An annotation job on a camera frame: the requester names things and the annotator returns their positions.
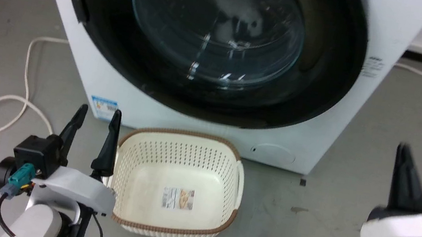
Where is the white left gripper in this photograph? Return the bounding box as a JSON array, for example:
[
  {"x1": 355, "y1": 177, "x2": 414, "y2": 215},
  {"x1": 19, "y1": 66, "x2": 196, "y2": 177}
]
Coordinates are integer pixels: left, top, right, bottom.
[{"x1": 27, "y1": 97, "x2": 132, "y2": 219}]

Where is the white front-load washing machine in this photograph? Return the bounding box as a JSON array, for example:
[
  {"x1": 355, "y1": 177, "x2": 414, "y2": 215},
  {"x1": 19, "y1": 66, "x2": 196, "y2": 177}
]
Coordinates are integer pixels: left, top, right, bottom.
[{"x1": 4, "y1": 0, "x2": 422, "y2": 193}]

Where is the round black glass washer door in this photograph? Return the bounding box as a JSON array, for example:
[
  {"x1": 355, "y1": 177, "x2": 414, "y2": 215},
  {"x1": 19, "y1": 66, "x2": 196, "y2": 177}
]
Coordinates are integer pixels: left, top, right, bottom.
[{"x1": 48, "y1": 0, "x2": 376, "y2": 147}]

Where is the blue energy label sticker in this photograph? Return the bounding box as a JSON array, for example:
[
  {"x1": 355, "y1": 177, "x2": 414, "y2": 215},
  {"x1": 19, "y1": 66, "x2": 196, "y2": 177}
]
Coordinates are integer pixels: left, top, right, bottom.
[{"x1": 88, "y1": 94, "x2": 120, "y2": 123}]

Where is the cream perforated laundry basket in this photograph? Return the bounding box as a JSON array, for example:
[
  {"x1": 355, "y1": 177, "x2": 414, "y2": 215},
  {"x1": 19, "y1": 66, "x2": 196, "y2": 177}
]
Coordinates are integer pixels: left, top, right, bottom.
[{"x1": 102, "y1": 119, "x2": 252, "y2": 237}]

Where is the printed basket label sticker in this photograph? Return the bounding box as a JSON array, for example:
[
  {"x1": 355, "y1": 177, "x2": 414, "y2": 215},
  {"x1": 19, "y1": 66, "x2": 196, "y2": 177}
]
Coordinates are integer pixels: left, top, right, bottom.
[{"x1": 160, "y1": 185, "x2": 196, "y2": 213}]

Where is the small text sticker on washer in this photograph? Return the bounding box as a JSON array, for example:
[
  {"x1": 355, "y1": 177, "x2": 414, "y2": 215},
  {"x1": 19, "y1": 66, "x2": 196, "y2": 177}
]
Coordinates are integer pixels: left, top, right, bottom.
[{"x1": 361, "y1": 54, "x2": 387, "y2": 82}]

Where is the round white filter cover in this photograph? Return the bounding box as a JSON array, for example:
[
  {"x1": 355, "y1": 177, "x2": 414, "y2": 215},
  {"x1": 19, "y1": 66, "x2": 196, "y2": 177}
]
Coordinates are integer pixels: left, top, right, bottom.
[{"x1": 251, "y1": 141, "x2": 299, "y2": 166}]

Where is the looped white power cable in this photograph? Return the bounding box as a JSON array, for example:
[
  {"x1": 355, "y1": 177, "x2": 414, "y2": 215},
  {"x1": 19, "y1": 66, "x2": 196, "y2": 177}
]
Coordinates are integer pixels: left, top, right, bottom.
[{"x1": 0, "y1": 28, "x2": 71, "y2": 145}]

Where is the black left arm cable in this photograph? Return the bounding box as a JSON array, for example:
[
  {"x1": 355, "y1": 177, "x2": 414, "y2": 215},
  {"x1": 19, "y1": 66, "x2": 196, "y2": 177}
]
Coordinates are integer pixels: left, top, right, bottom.
[{"x1": 0, "y1": 191, "x2": 24, "y2": 237}]

